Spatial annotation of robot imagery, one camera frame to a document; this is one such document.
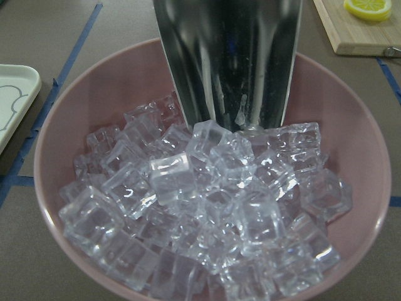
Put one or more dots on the metal ice scoop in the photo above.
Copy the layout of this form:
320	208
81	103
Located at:
231	61

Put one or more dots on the clear ice cubes pile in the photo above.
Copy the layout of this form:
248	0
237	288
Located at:
179	213

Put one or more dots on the pink bowl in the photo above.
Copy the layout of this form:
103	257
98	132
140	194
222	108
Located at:
350	137

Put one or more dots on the wooden cutting board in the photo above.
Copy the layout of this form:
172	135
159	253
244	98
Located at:
350	35

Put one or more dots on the white serving tray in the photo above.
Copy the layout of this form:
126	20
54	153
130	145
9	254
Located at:
19	87

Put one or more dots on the lemon half slice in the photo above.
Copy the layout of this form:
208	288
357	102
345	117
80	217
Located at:
369	10

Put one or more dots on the metal handled tool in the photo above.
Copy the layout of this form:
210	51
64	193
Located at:
392	52

